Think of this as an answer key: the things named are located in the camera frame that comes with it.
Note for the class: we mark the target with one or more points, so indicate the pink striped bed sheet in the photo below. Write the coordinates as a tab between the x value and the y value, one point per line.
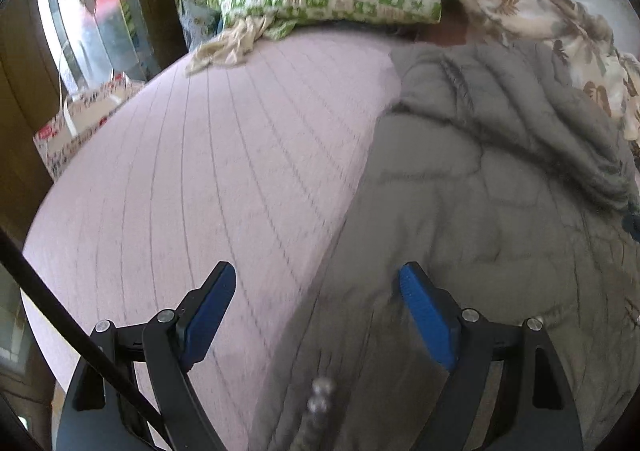
200	191

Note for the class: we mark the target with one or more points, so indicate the beige fringed cloth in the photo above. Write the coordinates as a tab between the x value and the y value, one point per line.
227	43

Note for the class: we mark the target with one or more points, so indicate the beige leaf print blanket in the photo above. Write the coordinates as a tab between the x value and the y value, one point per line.
540	16

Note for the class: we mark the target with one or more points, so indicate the grey quilted jacket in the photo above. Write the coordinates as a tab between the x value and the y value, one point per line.
465	211

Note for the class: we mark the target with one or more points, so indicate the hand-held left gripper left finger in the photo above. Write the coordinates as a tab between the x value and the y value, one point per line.
207	318

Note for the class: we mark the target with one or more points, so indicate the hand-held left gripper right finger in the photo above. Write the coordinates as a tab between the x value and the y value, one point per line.
430	316

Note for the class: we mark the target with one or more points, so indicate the red white printed bag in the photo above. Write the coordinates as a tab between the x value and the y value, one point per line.
75	123

